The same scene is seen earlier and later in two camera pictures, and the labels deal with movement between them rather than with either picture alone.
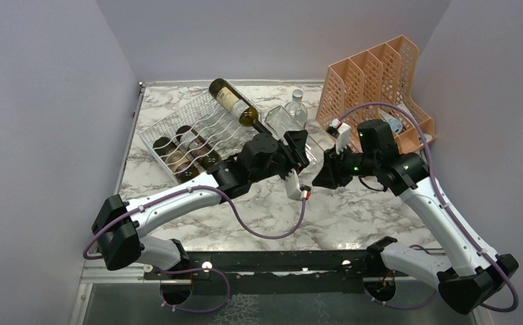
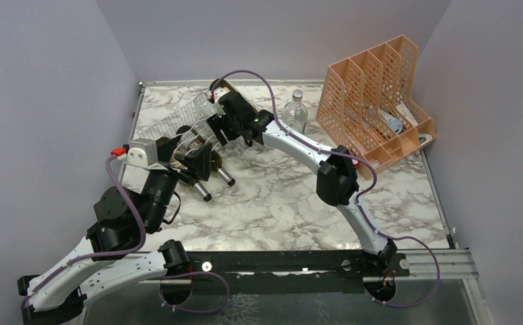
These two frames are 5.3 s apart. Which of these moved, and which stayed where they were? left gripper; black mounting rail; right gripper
Moved: right gripper; left gripper
Stayed: black mounting rail
